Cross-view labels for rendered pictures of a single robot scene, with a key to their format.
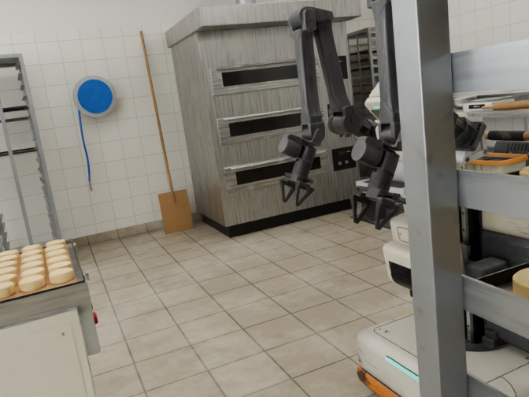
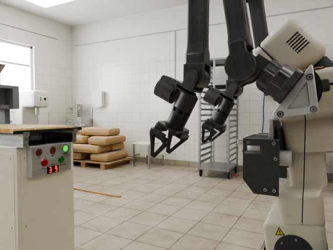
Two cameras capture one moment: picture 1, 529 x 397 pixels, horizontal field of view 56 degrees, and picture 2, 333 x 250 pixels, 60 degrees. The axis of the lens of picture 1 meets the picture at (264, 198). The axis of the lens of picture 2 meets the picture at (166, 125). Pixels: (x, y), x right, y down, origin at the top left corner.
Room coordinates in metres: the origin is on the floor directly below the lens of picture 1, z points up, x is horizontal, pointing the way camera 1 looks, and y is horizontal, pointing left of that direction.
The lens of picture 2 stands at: (0.74, -0.95, 0.99)
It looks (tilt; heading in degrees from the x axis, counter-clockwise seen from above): 2 degrees down; 51
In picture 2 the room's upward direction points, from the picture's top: straight up
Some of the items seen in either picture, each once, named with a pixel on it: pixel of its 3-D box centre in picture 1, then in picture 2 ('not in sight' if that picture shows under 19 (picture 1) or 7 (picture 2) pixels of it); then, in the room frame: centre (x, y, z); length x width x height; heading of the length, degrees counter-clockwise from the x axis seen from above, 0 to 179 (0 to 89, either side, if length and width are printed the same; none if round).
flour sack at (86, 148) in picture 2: not in sight; (88, 147); (3.04, 4.20, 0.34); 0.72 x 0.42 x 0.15; 117
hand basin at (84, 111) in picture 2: not in sight; (82, 116); (3.33, 5.19, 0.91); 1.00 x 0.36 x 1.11; 112
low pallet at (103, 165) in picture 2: not in sight; (97, 160); (3.24, 4.28, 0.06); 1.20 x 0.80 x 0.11; 115
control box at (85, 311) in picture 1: (83, 309); (50, 158); (1.18, 0.49, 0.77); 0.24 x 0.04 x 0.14; 24
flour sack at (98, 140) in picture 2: not in sight; (107, 139); (3.34, 4.02, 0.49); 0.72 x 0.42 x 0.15; 28
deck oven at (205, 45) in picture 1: (270, 120); not in sight; (5.06, -0.16, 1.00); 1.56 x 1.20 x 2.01; 112
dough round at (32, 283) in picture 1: (32, 283); (8, 130); (1.01, 0.51, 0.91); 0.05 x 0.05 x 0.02
